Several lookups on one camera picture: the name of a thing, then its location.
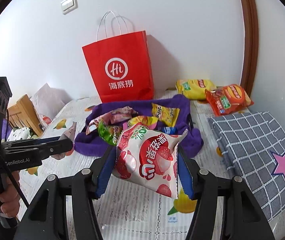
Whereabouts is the red paper bag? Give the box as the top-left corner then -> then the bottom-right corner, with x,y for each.
82,11 -> 154,103

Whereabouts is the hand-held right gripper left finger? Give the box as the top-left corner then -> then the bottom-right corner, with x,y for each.
13,145 -> 114,240

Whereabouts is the fruit print tablecloth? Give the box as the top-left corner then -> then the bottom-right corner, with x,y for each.
15,97 -> 285,240

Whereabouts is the white lychee snack packet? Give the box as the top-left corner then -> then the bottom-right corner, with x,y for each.
113,122 -> 188,199

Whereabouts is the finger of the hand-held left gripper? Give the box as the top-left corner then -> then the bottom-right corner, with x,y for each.
1,139 -> 74,160
0,136 -> 66,147

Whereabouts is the white paper bag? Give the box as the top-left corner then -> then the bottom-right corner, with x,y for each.
30,83 -> 70,128

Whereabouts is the black cable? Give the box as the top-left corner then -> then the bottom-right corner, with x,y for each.
6,107 -> 30,208

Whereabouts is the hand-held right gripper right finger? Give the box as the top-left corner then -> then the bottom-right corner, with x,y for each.
176,146 -> 275,240

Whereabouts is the green snack packet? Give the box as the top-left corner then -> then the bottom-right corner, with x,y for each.
98,121 -> 123,146

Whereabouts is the red chip bag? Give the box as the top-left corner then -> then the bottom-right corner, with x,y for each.
205,85 -> 254,117

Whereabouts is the person's left hand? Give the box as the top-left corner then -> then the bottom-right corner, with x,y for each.
0,170 -> 21,218

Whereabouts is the purple towel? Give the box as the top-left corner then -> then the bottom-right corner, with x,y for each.
74,94 -> 204,158

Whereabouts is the yellow chip bag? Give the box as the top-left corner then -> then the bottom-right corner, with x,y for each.
176,79 -> 216,100

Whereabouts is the wooden chair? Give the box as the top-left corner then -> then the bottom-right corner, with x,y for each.
6,94 -> 43,137

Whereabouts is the grey checked cloth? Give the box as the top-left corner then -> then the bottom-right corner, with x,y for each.
207,111 -> 285,217

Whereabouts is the white patterned cloth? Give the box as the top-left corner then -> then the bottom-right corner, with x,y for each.
8,127 -> 39,142

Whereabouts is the pink yellow snack packet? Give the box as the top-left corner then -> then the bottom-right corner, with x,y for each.
128,115 -> 158,130

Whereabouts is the pink orange snack packet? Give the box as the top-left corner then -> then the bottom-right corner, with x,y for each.
86,116 -> 108,135

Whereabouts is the pink candy wrapper packet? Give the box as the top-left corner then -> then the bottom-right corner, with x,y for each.
51,121 -> 77,160

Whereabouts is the white light switch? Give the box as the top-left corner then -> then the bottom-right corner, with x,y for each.
61,0 -> 78,15

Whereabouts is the small pink snack packet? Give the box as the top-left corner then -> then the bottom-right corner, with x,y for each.
108,107 -> 138,125

